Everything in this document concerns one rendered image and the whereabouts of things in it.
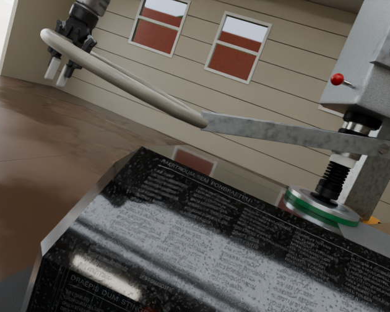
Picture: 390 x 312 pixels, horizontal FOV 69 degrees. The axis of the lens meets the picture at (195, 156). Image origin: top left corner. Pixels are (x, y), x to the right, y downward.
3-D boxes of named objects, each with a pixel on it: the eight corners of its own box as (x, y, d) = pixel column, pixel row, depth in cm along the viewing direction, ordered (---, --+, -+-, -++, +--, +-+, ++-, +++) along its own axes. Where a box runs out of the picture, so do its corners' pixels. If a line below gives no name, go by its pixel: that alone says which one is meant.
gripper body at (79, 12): (67, -3, 78) (53, 28, 80) (91, 10, 77) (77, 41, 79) (83, 8, 86) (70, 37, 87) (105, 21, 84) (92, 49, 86)
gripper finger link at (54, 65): (54, 57, 83) (52, 56, 83) (45, 78, 84) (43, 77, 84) (61, 60, 86) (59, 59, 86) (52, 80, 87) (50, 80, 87)
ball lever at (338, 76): (351, 93, 75) (356, 82, 75) (358, 93, 72) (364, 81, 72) (325, 83, 75) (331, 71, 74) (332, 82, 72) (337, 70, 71)
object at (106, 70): (202, 123, 106) (206, 116, 106) (212, 141, 58) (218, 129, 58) (84, 56, 101) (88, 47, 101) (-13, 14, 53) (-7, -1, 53)
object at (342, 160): (345, 165, 88) (350, 155, 88) (358, 171, 81) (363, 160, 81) (324, 158, 88) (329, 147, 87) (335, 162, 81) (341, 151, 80)
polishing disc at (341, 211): (372, 225, 83) (374, 221, 83) (328, 216, 73) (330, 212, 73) (317, 194, 101) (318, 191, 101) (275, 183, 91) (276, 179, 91)
